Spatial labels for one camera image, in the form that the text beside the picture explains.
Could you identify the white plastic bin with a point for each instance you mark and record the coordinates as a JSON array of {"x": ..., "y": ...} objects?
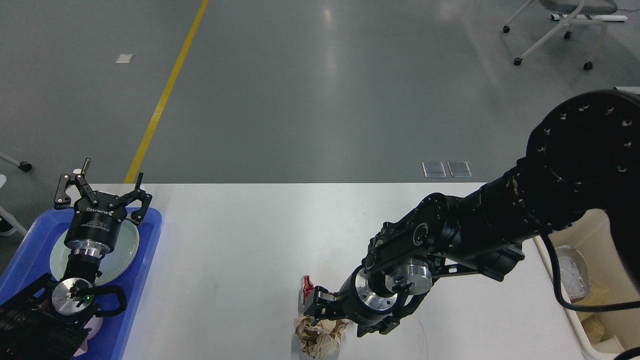
[{"x": 591, "y": 236}]

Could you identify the white table leg base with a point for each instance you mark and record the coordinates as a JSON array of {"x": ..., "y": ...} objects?
[{"x": 615, "y": 18}]

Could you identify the white paper cup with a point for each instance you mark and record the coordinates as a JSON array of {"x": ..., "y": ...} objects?
[{"x": 609, "y": 346}]

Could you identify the left floor socket plate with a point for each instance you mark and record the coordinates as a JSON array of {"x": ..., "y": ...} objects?
[{"x": 434, "y": 170}]

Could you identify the floor socket plate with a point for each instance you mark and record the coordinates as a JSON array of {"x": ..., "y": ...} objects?
[
  {"x": 459, "y": 169},
  {"x": 434, "y": 170}
]

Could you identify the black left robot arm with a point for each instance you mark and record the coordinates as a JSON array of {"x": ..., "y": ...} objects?
[{"x": 48, "y": 319}]

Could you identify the chair leg with caster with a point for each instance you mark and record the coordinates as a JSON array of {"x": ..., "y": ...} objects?
[{"x": 24, "y": 166}]

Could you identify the white office chair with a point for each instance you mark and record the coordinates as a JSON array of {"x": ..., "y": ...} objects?
[{"x": 574, "y": 8}]

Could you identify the aluminium foil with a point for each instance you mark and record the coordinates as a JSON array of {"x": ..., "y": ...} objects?
[{"x": 574, "y": 274}]

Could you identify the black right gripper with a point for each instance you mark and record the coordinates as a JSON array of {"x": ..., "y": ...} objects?
[{"x": 355, "y": 301}]

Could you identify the white floor marker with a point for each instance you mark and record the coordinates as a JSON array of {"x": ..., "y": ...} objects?
[{"x": 124, "y": 58}]

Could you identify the brown paper ball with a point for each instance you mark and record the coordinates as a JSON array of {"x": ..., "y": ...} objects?
[{"x": 321, "y": 340}]

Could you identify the red foil candy wrapper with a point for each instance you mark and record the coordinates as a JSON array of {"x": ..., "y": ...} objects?
[{"x": 307, "y": 287}]

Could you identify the white furniture foot right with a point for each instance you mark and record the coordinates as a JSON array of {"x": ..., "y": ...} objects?
[{"x": 630, "y": 89}]

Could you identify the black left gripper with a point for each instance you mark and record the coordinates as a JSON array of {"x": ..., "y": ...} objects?
[{"x": 97, "y": 227}]

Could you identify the pink mug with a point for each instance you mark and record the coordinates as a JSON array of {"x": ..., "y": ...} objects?
[{"x": 93, "y": 326}]

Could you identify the mint green plate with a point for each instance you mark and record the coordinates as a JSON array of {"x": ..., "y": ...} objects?
[{"x": 59, "y": 254}]

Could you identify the blue plastic tray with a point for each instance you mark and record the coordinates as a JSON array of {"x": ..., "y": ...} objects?
[{"x": 32, "y": 260}]

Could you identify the right floor socket plate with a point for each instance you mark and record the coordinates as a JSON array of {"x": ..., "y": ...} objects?
[{"x": 459, "y": 169}]

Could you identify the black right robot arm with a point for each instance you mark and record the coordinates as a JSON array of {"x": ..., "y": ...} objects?
[{"x": 584, "y": 155}]

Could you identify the brown paper bag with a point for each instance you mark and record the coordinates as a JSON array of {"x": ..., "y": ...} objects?
[{"x": 598, "y": 295}]

